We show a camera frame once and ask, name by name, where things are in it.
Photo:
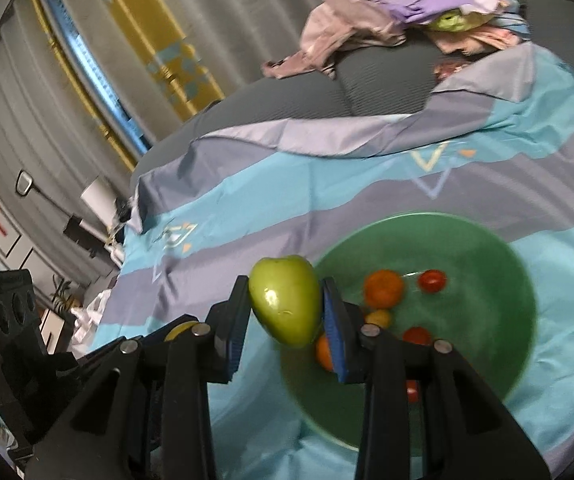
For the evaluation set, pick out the blue grey printed blanket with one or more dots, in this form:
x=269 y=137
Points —
x=317 y=200

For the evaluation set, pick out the black cloth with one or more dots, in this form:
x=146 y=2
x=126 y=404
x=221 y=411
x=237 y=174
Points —
x=126 y=210

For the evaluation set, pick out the green apple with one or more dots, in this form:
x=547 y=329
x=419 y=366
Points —
x=282 y=300

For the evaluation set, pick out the small red tomato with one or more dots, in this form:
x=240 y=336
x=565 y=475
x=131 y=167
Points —
x=412 y=391

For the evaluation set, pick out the white cylinder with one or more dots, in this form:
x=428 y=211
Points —
x=98 y=197

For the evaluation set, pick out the potted plant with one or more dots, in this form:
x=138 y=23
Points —
x=64 y=292

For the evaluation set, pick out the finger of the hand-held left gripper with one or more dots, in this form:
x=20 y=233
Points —
x=97 y=357

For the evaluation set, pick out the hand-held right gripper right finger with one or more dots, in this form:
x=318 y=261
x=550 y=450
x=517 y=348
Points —
x=336 y=335

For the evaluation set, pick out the green plastic plate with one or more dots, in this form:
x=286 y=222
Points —
x=467 y=360

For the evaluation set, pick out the yellow-green tomato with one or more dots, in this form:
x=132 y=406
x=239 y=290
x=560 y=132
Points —
x=379 y=317

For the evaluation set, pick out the pink cloth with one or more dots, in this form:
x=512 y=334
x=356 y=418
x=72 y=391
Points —
x=487 y=37

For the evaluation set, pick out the yellow-green cloth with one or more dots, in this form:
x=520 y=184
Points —
x=449 y=22

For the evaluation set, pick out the yellow lemon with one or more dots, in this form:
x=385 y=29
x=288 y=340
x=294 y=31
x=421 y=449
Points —
x=179 y=331

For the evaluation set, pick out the grey sofa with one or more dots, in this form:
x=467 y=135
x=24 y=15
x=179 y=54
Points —
x=367 y=85

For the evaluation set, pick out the large orange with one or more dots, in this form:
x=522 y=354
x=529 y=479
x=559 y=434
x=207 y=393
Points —
x=323 y=352

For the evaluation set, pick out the white cloth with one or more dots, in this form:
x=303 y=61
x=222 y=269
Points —
x=92 y=315

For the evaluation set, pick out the pink-brown garment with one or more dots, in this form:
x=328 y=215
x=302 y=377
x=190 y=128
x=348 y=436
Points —
x=337 y=30

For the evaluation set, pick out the small orange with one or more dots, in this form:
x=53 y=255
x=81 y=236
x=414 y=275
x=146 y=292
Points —
x=383 y=288

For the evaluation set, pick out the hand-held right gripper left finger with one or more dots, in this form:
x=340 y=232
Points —
x=237 y=330

